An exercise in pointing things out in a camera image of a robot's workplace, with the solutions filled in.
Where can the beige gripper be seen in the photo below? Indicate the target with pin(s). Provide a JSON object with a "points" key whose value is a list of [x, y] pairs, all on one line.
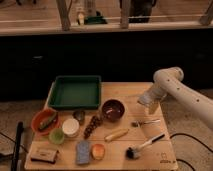
{"points": [[151, 98]]}

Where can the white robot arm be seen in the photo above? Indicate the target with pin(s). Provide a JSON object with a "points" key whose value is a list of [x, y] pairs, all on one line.
{"points": [[169, 81]]}

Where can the purple bowl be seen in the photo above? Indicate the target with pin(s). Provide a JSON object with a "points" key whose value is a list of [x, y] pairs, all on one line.
{"points": [[113, 110]]}

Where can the orange bowl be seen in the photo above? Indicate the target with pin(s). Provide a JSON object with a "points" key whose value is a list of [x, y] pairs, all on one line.
{"points": [[42, 116]]}

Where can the green sponge in bowl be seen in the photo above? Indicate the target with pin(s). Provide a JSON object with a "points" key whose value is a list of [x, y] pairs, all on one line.
{"points": [[47, 122]]}

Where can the metal fork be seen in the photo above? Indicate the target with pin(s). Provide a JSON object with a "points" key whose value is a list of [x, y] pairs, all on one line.
{"points": [[140, 123]]}

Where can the black dish brush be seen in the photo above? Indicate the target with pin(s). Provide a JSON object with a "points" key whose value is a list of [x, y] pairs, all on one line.
{"points": [[134, 152]]}

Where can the bunch of dark grapes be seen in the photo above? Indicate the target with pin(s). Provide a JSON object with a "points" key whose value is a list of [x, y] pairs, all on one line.
{"points": [[95, 122]]}

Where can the small metal cup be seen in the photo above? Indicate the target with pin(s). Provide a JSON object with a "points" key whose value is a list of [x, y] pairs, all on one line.
{"points": [[79, 115]]}

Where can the green plastic tray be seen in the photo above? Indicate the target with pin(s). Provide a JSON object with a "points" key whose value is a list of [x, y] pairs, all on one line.
{"points": [[76, 92]]}

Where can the orange bread roll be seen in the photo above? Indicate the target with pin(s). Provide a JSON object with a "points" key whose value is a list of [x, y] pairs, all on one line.
{"points": [[98, 151]]}

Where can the blue sponge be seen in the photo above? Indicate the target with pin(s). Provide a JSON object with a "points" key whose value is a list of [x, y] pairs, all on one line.
{"points": [[83, 152]]}

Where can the white round container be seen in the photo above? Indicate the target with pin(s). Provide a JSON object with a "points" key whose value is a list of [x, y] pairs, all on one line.
{"points": [[70, 127]]}

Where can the green base object background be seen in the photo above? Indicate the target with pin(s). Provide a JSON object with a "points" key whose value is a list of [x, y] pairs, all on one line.
{"points": [[97, 19]]}

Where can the small green cup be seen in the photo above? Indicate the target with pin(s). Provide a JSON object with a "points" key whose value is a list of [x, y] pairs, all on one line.
{"points": [[56, 136]]}

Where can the wooden block eraser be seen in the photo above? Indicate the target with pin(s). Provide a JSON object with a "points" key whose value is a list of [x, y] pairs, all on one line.
{"points": [[44, 155]]}

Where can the black pole left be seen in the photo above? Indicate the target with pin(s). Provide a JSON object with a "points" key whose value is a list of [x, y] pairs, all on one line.
{"points": [[16, 149]]}

